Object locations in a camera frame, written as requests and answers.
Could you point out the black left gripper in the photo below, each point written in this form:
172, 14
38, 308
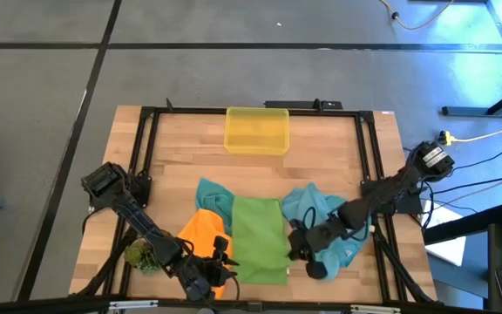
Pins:
203, 277

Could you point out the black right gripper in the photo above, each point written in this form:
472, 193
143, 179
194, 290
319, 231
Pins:
325, 237

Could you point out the green microfiber towel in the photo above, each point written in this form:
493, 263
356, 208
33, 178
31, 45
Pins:
259, 240

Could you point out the light blue microfiber towel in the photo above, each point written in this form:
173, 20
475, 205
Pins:
312, 200

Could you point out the orange microfiber towel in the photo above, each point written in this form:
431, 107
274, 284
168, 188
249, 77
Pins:
203, 231

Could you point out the teal microfiber towel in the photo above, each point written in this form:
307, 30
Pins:
214, 198

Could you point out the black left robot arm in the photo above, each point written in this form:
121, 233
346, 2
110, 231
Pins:
142, 222

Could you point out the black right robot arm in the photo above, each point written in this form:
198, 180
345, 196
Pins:
390, 187

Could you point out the small green moss plant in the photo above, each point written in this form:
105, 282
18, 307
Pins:
142, 257

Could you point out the yellow translucent plastic bin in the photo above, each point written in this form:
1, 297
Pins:
257, 131

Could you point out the black control box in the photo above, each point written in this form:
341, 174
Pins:
294, 104

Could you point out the white paper box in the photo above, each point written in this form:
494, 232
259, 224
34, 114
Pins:
449, 250

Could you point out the yellow power plug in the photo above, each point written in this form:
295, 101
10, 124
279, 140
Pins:
445, 138

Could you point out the black desk leg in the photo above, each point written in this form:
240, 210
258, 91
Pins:
464, 111

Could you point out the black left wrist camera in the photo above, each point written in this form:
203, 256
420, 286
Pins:
221, 246

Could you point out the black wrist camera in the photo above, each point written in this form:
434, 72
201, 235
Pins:
221, 246
317, 270

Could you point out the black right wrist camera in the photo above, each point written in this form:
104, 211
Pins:
317, 270

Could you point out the black aluminium table frame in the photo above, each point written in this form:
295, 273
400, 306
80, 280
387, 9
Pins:
181, 111

